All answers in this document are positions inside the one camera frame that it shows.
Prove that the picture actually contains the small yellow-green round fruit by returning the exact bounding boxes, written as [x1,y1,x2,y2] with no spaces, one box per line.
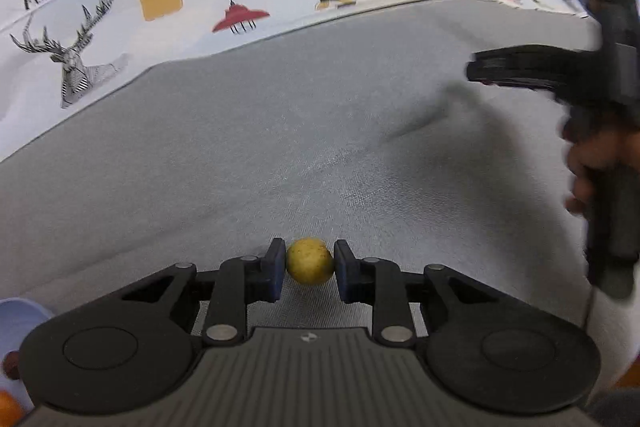
[286,238,335,285]

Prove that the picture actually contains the white bowl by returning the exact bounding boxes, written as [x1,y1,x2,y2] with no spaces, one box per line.
[0,298,57,427]

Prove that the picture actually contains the person's right hand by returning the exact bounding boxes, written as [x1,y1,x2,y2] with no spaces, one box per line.
[564,141,625,214]

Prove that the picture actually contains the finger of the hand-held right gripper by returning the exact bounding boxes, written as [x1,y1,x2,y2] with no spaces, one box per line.
[465,67,603,92]
[470,46,605,70]

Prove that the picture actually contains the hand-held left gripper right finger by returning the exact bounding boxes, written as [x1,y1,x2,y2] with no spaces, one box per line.
[334,239,501,348]

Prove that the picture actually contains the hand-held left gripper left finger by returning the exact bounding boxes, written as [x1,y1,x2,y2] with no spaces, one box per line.
[120,237,287,348]

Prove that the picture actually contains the grey fabric mat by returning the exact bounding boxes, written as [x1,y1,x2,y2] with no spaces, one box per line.
[0,0,640,427]

